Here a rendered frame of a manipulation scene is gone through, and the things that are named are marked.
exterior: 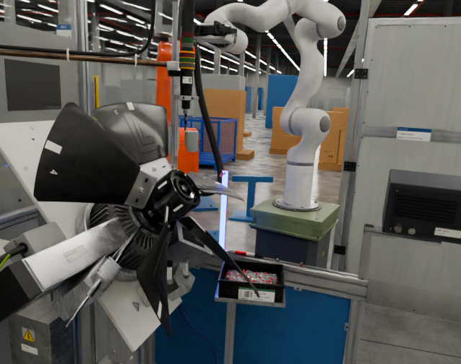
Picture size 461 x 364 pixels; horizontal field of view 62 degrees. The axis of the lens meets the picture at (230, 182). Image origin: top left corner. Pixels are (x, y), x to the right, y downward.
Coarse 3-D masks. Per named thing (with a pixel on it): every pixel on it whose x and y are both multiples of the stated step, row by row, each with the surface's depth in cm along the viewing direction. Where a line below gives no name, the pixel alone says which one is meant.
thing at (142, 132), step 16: (96, 112) 110; (112, 112) 112; (128, 112) 114; (144, 112) 116; (160, 112) 119; (112, 128) 110; (128, 128) 111; (144, 128) 112; (160, 128) 114; (128, 144) 108; (144, 144) 108; (160, 144) 110; (144, 160) 106
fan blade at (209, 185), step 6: (192, 174) 134; (198, 174) 136; (198, 180) 129; (204, 180) 131; (210, 180) 134; (198, 186) 118; (204, 186) 120; (210, 186) 123; (216, 186) 126; (222, 186) 131; (204, 192) 113; (210, 192) 115; (216, 192) 118; (222, 192) 121; (228, 192) 127; (234, 192) 132; (240, 198) 129
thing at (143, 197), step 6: (138, 174) 94; (144, 174) 95; (138, 180) 95; (144, 180) 96; (150, 180) 97; (156, 180) 98; (138, 186) 95; (144, 186) 96; (150, 186) 98; (132, 192) 94; (138, 192) 96; (144, 192) 97; (150, 192) 98; (132, 198) 95; (138, 198) 96; (144, 198) 97; (132, 204) 95; (138, 204) 97; (144, 204) 98
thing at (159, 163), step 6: (150, 162) 107; (156, 162) 107; (162, 162) 107; (168, 162) 107; (144, 168) 106; (150, 168) 106; (162, 168) 106; (168, 168) 106; (150, 174) 105; (156, 174) 105; (162, 174) 105
